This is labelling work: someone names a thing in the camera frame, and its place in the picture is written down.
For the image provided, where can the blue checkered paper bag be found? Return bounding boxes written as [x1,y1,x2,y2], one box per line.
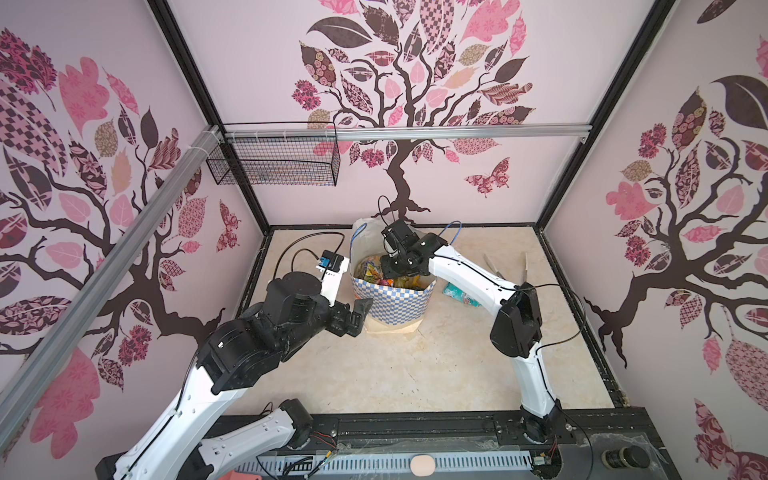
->
[349,218,439,335]

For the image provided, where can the teal snack packet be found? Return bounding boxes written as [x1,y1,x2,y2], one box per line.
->
[442,283,481,307]

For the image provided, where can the gold candy bag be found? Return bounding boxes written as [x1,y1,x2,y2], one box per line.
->
[354,255,429,291]

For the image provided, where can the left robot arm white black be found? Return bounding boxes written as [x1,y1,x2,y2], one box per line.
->
[95,272,373,479]

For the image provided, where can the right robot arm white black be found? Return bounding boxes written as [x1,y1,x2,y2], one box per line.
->
[381,220,563,444]

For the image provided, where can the beige round sticker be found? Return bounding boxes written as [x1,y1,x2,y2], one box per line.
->
[410,454,436,477]

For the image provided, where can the red object at base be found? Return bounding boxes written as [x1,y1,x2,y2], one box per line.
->
[219,470,262,480]

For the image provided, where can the black round knob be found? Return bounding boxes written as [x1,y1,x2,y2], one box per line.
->
[601,445,651,470]

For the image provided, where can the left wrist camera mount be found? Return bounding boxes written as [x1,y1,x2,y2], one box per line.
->
[317,250,350,306]

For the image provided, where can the aluminium rail back wall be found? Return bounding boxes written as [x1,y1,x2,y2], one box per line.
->
[225,123,592,141]

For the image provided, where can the aluminium rail wall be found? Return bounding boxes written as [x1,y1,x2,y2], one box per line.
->
[225,123,592,141]
[1,125,222,448]

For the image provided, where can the white slotted cable duct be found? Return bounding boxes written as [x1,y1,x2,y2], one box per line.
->
[242,451,533,479]

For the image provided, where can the black wire basket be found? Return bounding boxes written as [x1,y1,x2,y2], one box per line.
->
[206,120,341,187]

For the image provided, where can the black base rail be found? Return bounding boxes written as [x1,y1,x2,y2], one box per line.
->
[233,408,680,479]

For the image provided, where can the aluminium rail left wall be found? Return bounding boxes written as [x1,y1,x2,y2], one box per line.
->
[1,125,222,448]

